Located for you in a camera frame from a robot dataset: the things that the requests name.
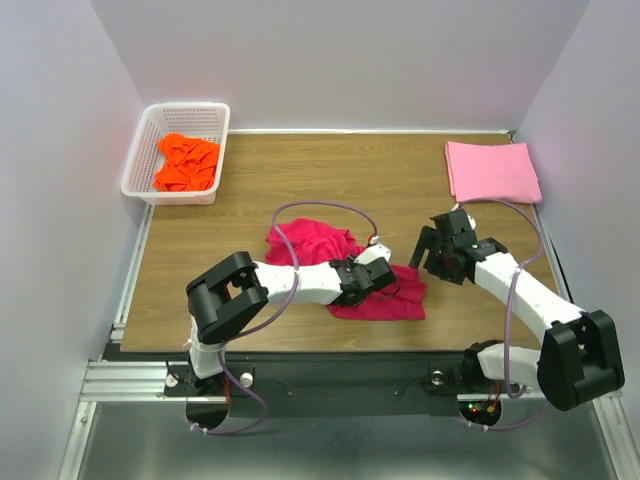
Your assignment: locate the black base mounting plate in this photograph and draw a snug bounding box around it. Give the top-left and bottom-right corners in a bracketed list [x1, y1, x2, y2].
[102, 350, 521, 419]

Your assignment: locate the folded light pink t-shirt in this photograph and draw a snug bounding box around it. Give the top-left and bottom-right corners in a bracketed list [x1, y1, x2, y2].
[445, 141, 542, 204]

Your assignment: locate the white plastic laundry basket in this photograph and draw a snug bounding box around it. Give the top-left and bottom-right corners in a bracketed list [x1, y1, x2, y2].
[121, 102, 230, 205]

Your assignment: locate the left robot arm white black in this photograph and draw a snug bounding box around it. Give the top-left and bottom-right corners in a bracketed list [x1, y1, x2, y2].
[186, 246, 396, 394]

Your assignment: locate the aluminium frame rail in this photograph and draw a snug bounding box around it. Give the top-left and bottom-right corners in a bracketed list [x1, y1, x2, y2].
[57, 204, 189, 480]

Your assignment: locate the magenta red t-shirt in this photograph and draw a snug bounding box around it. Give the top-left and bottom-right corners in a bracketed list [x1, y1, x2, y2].
[280, 218, 427, 321]

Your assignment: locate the orange t-shirt in basket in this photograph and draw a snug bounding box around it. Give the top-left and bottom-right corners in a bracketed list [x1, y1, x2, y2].
[153, 132, 220, 193]

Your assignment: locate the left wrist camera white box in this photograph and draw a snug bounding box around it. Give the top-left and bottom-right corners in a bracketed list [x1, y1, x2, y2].
[355, 235, 392, 265]

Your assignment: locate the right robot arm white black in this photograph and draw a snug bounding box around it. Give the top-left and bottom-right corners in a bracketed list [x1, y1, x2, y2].
[409, 209, 625, 411]

